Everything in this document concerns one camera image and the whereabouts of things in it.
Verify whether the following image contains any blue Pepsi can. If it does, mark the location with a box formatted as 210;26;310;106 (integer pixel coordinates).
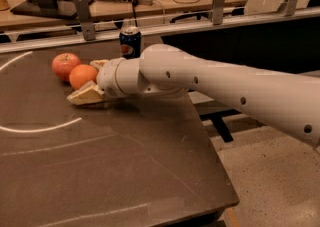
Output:
119;26;141;59

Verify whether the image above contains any metal rail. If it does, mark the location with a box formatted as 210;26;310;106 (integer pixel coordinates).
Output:
0;7;320;54

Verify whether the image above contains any orange fruit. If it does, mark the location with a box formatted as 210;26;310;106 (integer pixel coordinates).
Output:
69;64;98;90

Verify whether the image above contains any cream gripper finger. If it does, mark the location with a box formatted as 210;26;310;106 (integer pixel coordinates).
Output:
67;81;104;105
89;59;108;70

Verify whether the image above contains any black monitor stand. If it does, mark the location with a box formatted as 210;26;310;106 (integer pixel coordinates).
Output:
11;0;77;19

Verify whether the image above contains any red apple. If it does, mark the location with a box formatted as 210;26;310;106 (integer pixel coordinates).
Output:
51;53;81;82

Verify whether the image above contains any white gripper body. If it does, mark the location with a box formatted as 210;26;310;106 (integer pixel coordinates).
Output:
96;58;121;98

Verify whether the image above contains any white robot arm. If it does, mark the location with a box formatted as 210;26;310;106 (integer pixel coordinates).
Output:
68;44;320;147

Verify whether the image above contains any metal bracket left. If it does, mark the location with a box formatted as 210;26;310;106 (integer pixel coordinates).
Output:
73;0;96;41

